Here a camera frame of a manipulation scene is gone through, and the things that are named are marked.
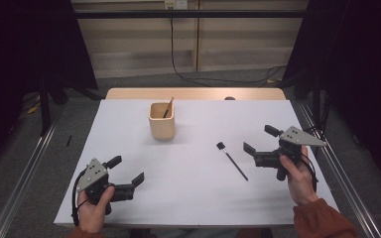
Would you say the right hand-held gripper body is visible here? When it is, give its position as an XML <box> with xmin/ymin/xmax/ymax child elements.
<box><xmin>252</xmin><ymin>126</ymin><xmax>328</xmax><ymax>182</ymax></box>

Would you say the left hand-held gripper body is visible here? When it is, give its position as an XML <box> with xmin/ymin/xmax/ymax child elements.
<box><xmin>76</xmin><ymin>158</ymin><xmax>137</xmax><ymax>216</ymax></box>

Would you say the black brush with square head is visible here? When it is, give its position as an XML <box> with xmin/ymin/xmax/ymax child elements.
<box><xmin>215</xmin><ymin>141</ymin><xmax>249</xmax><ymax>181</ymax></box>

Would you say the beige square cup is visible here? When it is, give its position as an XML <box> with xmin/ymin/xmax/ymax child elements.
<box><xmin>148</xmin><ymin>101</ymin><xmax>177</xmax><ymax>142</ymax></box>

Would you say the black brush with wooden end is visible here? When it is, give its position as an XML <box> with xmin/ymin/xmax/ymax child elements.
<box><xmin>162</xmin><ymin>96</ymin><xmax>176</xmax><ymax>119</ymax></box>

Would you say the person's left hand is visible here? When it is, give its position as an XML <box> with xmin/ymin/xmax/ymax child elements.
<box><xmin>76</xmin><ymin>185</ymin><xmax>116</xmax><ymax>234</ymax></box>

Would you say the person's right hand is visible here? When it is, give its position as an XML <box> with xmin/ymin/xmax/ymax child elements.
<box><xmin>279</xmin><ymin>145</ymin><xmax>320</xmax><ymax>206</ymax></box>

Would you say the dark metal stand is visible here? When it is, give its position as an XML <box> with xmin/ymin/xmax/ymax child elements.
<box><xmin>312</xmin><ymin>68</ymin><xmax>322</xmax><ymax>129</ymax></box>
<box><xmin>38</xmin><ymin>73</ymin><xmax>53</xmax><ymax>137</ymax></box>

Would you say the white table sheet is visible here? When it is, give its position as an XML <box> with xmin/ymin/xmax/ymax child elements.
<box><xmin>53</xmin><ymin>98</ymin><xmax>340</xmax><ymax>229</ymax></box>

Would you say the black curtain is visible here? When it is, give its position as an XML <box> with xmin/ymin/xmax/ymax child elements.
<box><xmin>282</xmin><ymin>0</ymin><xmax>381</xmax><ymax>192</ymax></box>
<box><xmin>0</xmin><ymin>0</ymin><xmax>99</xmax><ymax>177</ymax></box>

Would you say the black horizontal bar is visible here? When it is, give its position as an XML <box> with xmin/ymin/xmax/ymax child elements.
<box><xmin>73</xmin><ymin>9</ymin><xmax>310</xmax><ymax>20</ymax></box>

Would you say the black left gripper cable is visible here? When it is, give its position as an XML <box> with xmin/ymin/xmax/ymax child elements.
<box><xmin>70</xmin><ymin>168</ymin><xmax>90</xmax><ymax>228</ymax></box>

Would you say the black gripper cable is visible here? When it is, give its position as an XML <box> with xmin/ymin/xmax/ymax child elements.
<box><xmin>300</xmin><ymin>153</ymin><xmax>319</xmax><ymax>193</ymax></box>
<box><xmin>70</xmin><ymin>168</ymin><xmax>90</xmax><ymax>228</ymax></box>

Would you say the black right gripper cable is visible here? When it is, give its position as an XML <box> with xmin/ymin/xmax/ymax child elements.
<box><xmin>300</xmin><ymin>153</ymin><xmax>319</xmax><ymax>193</ymax></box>

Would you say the aluminium floor rail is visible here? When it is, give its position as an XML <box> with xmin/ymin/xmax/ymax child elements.
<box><xmin>0</xmin><ymin>105</ymin><xmax>65</xmax><ymax>238</ymax></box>
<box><xmin>297</xmin><ymin>100</ymin><xmax>381</xmax><ymax>238</ymax></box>

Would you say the black wall cable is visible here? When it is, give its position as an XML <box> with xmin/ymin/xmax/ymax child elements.
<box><xmin>169</xmin><ymin>6</ymin><xmax>288</xmax><ymax>86</ymax></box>

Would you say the white wall socket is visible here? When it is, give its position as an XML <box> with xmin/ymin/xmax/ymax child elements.
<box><xmin>164</xmin><ymin>0</ymin><xmax>189</xmax><ymax>10</ymax></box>

